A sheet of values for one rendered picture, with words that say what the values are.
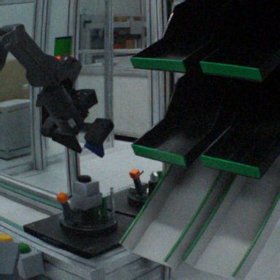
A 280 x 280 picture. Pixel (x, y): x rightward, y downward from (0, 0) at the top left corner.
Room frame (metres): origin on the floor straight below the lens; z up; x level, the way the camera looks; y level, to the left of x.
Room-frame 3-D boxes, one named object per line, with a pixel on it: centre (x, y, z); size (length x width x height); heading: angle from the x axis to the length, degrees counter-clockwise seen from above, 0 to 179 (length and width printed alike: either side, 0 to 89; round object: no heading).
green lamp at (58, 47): (1.37, 0.20, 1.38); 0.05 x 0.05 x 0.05
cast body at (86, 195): (1.17, 0.12, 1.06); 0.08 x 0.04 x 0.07; 142
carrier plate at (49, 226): (1.16, 0.12, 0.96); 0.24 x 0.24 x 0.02; 51
